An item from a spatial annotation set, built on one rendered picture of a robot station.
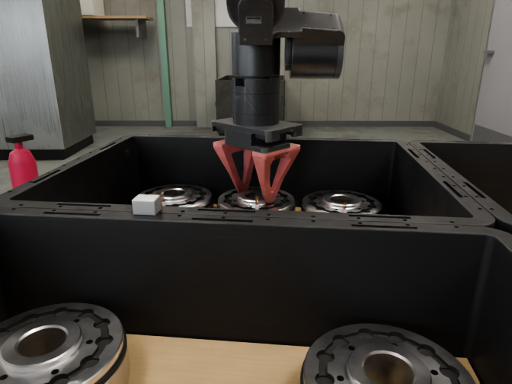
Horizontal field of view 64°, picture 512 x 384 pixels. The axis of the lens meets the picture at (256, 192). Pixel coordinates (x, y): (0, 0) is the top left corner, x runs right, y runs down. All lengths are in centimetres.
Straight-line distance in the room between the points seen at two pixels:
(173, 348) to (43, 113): 427
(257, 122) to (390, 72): 584
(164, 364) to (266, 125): 29
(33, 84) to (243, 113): 411
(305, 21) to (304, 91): 560
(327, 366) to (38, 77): 434
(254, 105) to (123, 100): 590
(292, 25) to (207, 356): 34
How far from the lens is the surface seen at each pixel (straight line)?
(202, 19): 598
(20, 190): 42
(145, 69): 624
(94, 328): 32
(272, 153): 47
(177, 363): 33
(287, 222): 30
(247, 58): 48
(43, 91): 451
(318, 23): 49
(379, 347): 29
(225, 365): 32
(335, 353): 29
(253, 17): 44
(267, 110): 49
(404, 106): 642
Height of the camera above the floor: 105
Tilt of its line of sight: 19 degrees down
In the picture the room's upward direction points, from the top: straight up
